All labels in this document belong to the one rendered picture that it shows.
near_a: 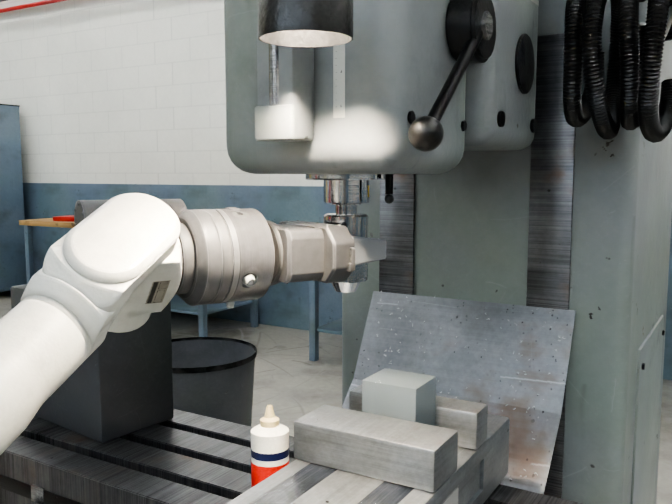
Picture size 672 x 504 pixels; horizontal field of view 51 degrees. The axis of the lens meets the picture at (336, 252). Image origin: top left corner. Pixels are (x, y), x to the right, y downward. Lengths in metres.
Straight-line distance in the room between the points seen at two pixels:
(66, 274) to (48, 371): 0.07
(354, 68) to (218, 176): 5.73
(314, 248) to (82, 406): 0.47
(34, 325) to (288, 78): 0.29
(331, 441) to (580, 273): 0.49
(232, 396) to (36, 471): 1.72
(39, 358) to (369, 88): 0.34
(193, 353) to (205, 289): 2.39
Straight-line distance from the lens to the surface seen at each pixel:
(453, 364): 1.07
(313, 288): 4.87
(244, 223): 0.65
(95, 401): 0.99
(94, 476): 0.91
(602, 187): 1.03
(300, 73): 0.64
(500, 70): 0.82
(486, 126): 0.79
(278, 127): 0.63
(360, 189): 0.72
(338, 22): 0.53
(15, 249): 8.13
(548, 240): 1.04
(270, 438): 0.75
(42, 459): 0.98
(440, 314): 1.09
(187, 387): 2.59
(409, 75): 0.64
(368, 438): 0.67
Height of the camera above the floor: 1.31
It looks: 6 degrees down
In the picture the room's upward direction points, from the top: straight up
